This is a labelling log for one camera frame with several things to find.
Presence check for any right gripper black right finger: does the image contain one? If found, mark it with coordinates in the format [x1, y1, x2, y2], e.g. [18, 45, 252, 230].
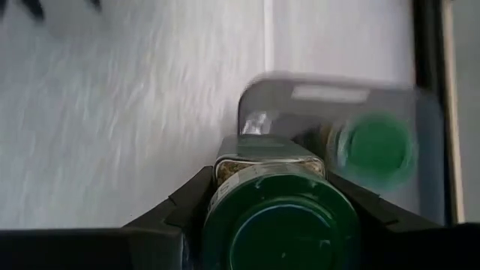
[326, 171, 442, 270]

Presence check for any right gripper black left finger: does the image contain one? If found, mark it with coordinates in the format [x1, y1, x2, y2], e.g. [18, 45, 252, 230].
[123, 166, 215, 270]

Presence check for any grey translucent plastic bin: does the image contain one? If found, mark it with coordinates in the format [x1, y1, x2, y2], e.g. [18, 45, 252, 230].
[236, 70, 447, 226]

